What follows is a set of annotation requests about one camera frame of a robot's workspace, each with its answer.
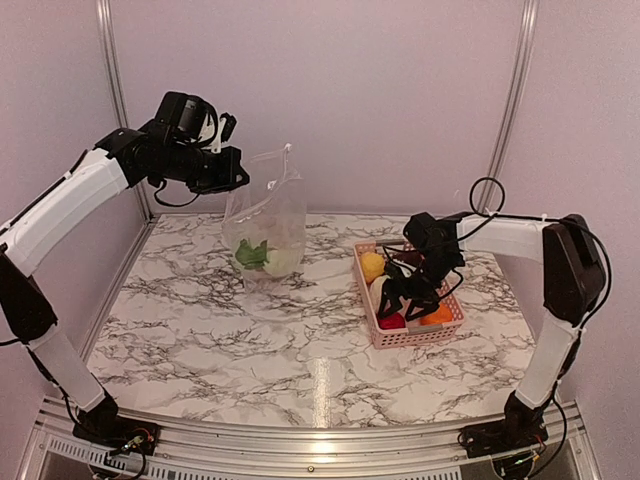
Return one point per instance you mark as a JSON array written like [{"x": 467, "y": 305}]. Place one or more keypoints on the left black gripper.
[{"x": 227, "y": 178}]

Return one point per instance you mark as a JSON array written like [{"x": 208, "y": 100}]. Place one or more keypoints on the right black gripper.
[{"x": 427, "y": 303}]

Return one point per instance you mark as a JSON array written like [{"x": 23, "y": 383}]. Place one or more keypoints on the dark red fuzzy fruit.
[{"x": 391, "y": 322}]

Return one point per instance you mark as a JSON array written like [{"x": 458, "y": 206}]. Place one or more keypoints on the pink perforated plastic basket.
[{"x": 413, "y": 334}]

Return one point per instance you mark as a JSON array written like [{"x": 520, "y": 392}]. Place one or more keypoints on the clear zip top bag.
[{"x": 271, "y": 207}]

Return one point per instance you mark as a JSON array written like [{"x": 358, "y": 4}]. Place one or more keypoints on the white radish with leaves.
[{"x": 272, "y": 261}]

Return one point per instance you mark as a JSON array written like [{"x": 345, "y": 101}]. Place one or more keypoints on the red apple toy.
[{"x": 258, "y": 276}]

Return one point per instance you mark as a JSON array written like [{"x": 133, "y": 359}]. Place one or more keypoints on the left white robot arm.
[{"x": 117, "y": 162}]

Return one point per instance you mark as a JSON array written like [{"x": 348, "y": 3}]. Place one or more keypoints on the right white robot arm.
[{"x": 573, "y": 279}]

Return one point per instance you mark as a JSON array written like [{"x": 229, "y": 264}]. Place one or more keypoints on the white radish upper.
[{"x": 375, "y": 292}]

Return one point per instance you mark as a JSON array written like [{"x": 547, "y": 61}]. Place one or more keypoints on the orange tangerine toy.
[{"x": 441, "y": 316}]

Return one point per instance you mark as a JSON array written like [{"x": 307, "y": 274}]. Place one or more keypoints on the dark maroon eggplant toy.
[{"x": 413, "y": 258}]

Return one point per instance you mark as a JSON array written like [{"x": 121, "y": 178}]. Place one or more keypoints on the yellow lemon toy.
[{"x": 372, "y": 265}]

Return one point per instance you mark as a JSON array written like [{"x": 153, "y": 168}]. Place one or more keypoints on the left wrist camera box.
[{"x": 191, "y": 121}]

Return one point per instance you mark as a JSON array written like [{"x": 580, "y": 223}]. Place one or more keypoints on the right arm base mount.
[{"x": 520, "y": 427}]

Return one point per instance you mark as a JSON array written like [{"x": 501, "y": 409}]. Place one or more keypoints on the left aluminium frame post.
[{"x": 109, "y": 48}]

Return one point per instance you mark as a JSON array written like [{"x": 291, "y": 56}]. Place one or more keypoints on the aluminium frame post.
[
  {"x": 109, "y": 48},
  {"x": 522, "y": 61}
]

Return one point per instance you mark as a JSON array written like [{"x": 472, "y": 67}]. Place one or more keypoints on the front aluminium rail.
[{"x": 190, "y": 449}]

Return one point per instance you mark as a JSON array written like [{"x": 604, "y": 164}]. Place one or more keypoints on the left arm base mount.
[{"x": 105, "y": 426}]

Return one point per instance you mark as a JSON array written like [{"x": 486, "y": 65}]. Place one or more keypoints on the right aluminium frame post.
[{"x": 522, "y": 61}]

